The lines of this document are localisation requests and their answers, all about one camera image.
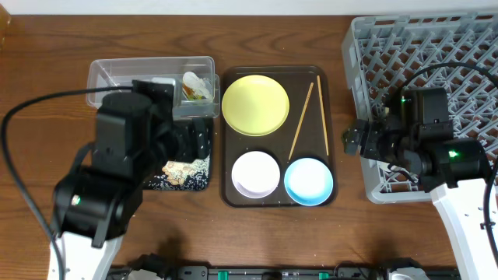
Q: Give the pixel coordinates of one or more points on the dark brown serving tray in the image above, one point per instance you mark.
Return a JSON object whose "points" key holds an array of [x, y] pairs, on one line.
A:
{"points": [[310, 143]]}

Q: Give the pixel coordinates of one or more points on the grey dishwasher rack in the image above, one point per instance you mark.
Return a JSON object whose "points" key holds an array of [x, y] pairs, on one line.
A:
{"points": [[381, 52]]}

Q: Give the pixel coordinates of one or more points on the clear plastic bin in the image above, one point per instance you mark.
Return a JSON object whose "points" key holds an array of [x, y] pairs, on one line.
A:
{"points": [[122, 71]]}

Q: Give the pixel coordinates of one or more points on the green snack wrapper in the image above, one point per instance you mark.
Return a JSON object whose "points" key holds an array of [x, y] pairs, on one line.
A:
{"points": [[195, 93]]}

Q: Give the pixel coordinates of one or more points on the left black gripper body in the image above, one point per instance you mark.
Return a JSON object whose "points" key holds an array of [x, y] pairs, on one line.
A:
{"points": [[199, 139]]}

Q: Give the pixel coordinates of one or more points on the pink bowl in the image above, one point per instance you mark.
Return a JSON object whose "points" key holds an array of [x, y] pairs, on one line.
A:
{"points": [[255, 174]]}

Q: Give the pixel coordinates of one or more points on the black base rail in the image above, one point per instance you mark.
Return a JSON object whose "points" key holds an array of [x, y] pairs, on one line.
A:
{"points": [[204, 273]]}

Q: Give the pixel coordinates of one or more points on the white tissue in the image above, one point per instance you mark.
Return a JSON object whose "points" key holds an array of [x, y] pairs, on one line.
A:
{"points": [[191, 79]]}

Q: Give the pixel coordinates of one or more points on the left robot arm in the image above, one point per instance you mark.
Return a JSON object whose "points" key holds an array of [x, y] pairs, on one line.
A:
{"points": [[136, 135]]}

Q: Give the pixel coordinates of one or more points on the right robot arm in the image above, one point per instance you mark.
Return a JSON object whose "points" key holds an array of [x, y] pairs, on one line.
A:
{"points": [[417, 136]]}

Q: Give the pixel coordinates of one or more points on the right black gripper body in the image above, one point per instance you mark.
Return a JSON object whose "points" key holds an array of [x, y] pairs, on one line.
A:
{"points": [[368, 138]]}

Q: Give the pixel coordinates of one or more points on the yellow plate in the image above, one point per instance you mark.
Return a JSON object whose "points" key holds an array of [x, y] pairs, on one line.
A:
{"points": [[255, 105]]}

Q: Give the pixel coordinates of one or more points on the blue bowl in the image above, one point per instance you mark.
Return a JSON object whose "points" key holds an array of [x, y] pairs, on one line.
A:
{"points": [[308, 182]]}

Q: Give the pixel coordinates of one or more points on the food scraps pile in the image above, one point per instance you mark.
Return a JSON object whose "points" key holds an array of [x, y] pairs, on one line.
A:
{"points": [[177, 176]]}

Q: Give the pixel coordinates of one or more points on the wooden chopstick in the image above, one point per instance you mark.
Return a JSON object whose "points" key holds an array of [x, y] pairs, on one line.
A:
{"points": [[299, 125], [323, 119]]}

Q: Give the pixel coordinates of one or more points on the black waste tray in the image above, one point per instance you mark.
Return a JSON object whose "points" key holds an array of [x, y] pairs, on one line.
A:
{"points": [[193, 172]]}

